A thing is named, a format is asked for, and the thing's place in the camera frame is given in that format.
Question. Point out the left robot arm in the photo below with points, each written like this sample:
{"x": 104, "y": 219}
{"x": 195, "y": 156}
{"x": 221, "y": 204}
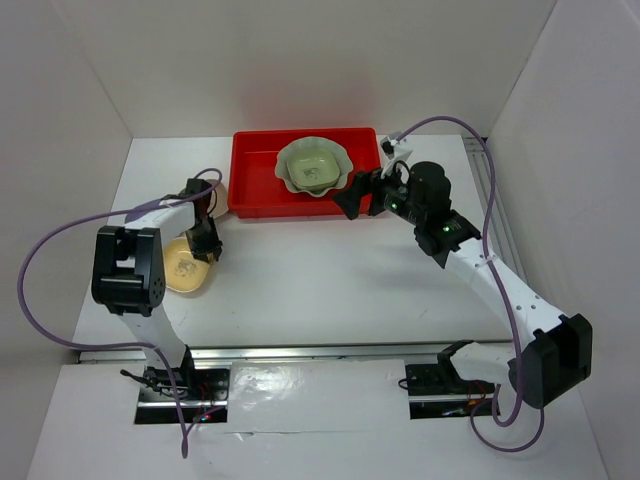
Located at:
{"x": 129, "y": 275}

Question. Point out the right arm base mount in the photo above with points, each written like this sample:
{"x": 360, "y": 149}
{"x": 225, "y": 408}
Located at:
{"x": 432, "y": 393}

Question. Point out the aluminium rail front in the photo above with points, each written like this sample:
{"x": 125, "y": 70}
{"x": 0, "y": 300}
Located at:
{"x": 322, "y": 352}

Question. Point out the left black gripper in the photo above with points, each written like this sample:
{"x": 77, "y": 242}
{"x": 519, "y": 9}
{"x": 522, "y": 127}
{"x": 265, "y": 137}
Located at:
{"x": 199, "y": 250}

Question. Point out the brown square plate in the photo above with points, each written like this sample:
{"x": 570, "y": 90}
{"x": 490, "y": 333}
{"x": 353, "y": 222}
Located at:
{"x": 218, "y": 206}

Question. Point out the aluminium rail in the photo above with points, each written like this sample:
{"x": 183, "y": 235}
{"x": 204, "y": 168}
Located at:
{"x": 322, "y": 352}
{"x": 500, "y": 235}

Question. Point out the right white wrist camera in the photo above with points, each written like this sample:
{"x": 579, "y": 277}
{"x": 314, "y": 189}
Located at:
{"x": 396, "y": 147}

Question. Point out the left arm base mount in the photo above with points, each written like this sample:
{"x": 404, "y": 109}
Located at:
{"x": 205, "y": 402}

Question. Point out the red plastic bin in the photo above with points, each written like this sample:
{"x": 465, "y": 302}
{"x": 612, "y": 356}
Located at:
{"x": 255, "y": 192}

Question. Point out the large green scalloped bowl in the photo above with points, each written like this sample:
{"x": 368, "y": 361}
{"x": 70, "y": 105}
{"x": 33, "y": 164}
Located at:
{"x": 342, "y": 157}

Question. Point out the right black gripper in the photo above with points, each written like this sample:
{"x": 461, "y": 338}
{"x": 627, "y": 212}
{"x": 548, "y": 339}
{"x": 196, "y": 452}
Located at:
{"x": 362, "y": 183}

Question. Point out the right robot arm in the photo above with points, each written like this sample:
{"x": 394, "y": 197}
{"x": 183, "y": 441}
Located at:
{"x": 550, "y": 352}

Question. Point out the aluminium rail right side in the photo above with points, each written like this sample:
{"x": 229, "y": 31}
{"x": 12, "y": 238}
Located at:
{"x": 500, "y": 235}

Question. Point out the purple square plate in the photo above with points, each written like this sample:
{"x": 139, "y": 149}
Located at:
{"x": 133, "y": 216}

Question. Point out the yellow square plate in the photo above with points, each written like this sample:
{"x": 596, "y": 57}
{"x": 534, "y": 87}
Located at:
{"x": 183, "y": 272}

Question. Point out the green square plate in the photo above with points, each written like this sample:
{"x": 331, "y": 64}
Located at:
{"x": 313, "y": 169}

